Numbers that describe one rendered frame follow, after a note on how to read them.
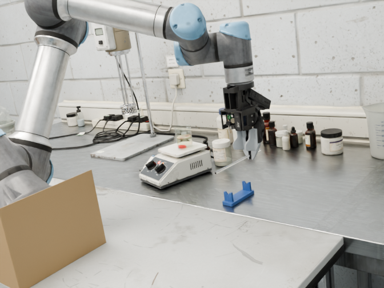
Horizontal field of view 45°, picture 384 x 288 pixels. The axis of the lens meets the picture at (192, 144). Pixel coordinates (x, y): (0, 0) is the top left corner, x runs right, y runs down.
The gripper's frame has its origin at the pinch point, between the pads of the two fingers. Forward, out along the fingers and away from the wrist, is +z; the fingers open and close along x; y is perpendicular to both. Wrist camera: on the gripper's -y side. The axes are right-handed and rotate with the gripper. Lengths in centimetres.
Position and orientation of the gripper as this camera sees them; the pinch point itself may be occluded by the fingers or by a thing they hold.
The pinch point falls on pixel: (252, 154)
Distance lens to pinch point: 129.1
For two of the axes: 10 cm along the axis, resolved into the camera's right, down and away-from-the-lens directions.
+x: 7.3, 0.9, -6.8
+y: -6.8, 2.8, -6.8
